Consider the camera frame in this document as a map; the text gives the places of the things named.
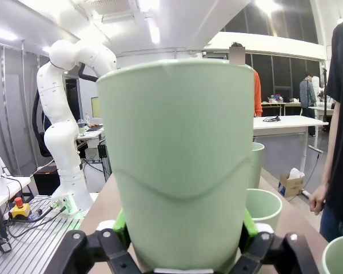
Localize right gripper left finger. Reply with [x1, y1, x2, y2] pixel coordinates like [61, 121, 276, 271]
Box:
[60, 208, 145, 274]

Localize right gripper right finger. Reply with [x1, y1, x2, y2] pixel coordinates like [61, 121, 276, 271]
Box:
[231, 209, 322, 274]

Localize yellow emergency stop button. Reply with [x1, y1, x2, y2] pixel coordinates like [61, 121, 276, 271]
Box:
[8, 196, 32, 220]

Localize pale green plastic cup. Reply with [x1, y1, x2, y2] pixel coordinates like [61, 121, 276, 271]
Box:
[250, 142, 265, 191]
[95, 58, 255, 273]
[245, 188, 283, 231]
[321, 234, 343, 274]

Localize white height-adjustable table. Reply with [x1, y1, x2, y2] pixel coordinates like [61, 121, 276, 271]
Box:
[253, 115, 329, 174]

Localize person's left hand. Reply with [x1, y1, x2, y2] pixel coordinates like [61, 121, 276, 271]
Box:
[309, 184, 329, 215]

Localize black cable on plate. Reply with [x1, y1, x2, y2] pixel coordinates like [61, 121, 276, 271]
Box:
[5, 208, 66, 238]

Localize cardboard box with blue print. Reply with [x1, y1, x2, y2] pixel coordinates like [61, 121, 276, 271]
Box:
[277, 171, 306, 198]

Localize slotted aluminium base plate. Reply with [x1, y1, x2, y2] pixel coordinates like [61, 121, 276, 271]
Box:
[0, 194, 101, 274]

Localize person in orange top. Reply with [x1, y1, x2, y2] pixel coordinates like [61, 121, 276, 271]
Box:
[229, 42, 264, 118]

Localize person in plaid shirt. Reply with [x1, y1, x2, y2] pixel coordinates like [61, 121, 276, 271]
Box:
[299, 71, 318, 138]

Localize small white desk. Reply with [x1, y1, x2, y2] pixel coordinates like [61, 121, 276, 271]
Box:
[0, 175, 32, 209]

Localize person's left forearm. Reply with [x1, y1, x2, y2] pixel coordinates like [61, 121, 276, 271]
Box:
[317, 134, 337, 191]

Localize black computer case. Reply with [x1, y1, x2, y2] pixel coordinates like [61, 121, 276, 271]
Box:
[33, 167, 61, 196]

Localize crumpled white paper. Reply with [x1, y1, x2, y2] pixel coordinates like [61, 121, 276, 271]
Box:
[289, 167, 305, 180]

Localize monitor with yellow screen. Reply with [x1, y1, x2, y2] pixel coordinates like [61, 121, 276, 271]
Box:
[90, 96, 103, 118]

